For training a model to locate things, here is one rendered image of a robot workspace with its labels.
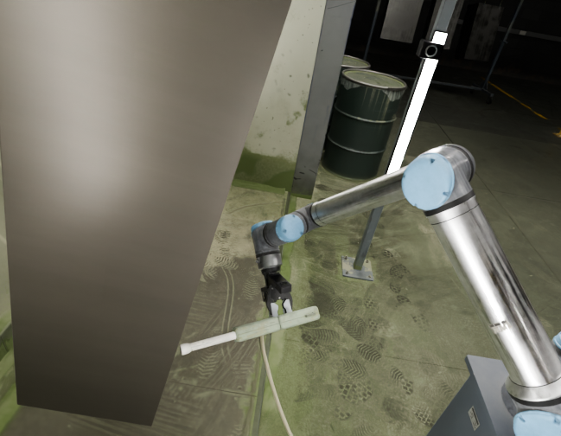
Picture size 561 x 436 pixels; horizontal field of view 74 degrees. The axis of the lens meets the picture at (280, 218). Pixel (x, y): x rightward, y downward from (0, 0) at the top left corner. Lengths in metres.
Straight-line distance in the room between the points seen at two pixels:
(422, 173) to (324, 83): 1.97
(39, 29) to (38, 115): 0.12
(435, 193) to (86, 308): 0.77
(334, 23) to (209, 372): 2.17
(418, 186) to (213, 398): 1.25
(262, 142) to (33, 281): 2.29
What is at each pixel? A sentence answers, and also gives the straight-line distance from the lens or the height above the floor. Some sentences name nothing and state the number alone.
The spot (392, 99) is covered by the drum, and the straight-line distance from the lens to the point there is 3.40.
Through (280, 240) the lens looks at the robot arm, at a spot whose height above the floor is 0.80.
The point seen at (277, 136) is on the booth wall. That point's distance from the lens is 2.91.
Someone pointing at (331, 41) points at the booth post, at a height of 1.21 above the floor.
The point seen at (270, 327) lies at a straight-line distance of 1.30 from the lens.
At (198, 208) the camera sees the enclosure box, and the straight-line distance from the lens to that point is 0.65.
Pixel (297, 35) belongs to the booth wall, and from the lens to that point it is 2.73.
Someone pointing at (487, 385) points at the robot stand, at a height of 0.64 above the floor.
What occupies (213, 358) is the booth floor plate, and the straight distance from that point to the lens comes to 1.86.
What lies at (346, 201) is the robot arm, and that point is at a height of 0.98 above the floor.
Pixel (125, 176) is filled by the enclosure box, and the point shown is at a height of 1.26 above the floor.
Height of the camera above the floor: 1.57
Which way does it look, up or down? 34 degrees down
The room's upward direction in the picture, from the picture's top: 10 degrees clockwise
